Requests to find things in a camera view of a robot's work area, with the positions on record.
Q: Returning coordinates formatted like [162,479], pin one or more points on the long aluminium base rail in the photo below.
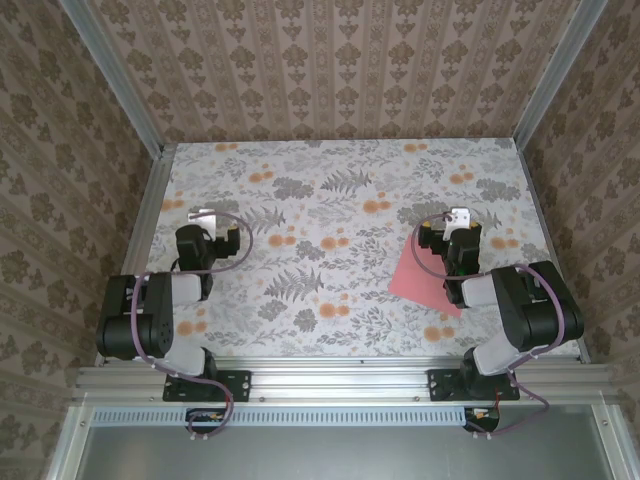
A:
[340,380]

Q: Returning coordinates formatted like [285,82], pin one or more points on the grey sheet metal panel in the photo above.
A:
[350,455]

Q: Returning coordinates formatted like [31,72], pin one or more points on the floral patterned table mat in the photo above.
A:
[300,170]

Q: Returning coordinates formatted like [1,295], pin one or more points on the pink cloth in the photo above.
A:
[415,280]

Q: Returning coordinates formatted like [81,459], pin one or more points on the aluminium side rail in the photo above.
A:
[552,240]
[145,230]

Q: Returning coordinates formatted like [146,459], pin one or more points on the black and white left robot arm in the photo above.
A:
[160,325]

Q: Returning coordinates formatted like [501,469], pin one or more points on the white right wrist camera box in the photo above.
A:
[459,217]

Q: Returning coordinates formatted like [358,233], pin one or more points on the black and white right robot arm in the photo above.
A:
[540,320]

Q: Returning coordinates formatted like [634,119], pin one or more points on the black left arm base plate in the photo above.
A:
[240,385]

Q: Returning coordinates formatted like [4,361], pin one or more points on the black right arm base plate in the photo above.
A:
[440,385]

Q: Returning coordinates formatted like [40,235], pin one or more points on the aluminium corner post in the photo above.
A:
[555,75]
[115,75]

